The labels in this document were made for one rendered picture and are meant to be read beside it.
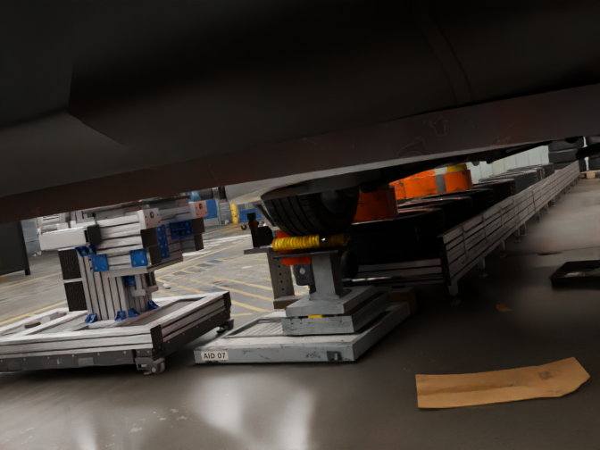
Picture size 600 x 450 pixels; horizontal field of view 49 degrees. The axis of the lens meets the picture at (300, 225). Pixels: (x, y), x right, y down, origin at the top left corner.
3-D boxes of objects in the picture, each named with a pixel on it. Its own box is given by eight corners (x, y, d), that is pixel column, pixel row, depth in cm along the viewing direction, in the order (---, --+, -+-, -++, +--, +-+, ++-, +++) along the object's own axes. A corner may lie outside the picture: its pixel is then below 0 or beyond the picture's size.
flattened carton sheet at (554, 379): (599, 393, 200) (598, 382, 200) (419, 411, 209) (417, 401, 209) (573, 364, 230) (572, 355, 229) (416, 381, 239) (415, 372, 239)
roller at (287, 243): (324, 246, 296) (321, 234, 296) (268, 252, 310) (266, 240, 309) (329, 245, 301) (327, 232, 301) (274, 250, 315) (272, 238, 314)
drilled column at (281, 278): (290, 315, 397) (279, 247, 394) (276, 316, 402) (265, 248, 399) (297, 311, 406) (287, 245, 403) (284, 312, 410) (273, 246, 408)
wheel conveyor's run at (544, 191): (537, 224, 657) (532, 186, 655) (453, 233, 697) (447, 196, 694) (581, 179, 1260) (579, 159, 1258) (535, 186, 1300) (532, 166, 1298)
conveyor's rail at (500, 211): (452, 276, 346) (445, 235, 345) (441, 277, 349) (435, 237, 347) (520, 220, 564) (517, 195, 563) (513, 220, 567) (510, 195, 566)
